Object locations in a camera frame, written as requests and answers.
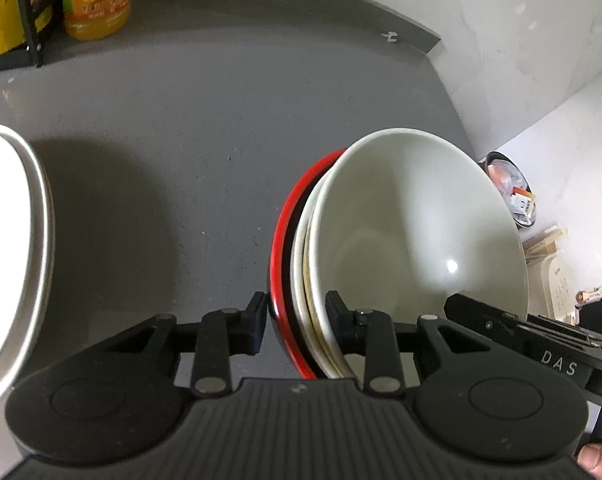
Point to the white electric kettle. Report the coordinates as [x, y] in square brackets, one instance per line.
[559, 293]

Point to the white bowl yellow pattern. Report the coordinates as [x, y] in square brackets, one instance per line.
[404, 220]

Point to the white plate Sweet print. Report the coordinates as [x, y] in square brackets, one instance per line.
[27, 252]

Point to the black metal shelf rack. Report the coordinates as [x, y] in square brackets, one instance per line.
[32, 52]

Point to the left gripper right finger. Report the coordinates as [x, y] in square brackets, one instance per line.
[371, 334]

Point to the white ribbed bowl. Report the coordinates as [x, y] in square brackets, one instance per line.
[302, 301]

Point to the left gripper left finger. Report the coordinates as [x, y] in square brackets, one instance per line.
[222, 334]

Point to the red and black bowl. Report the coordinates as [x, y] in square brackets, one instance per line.
[285, 323]

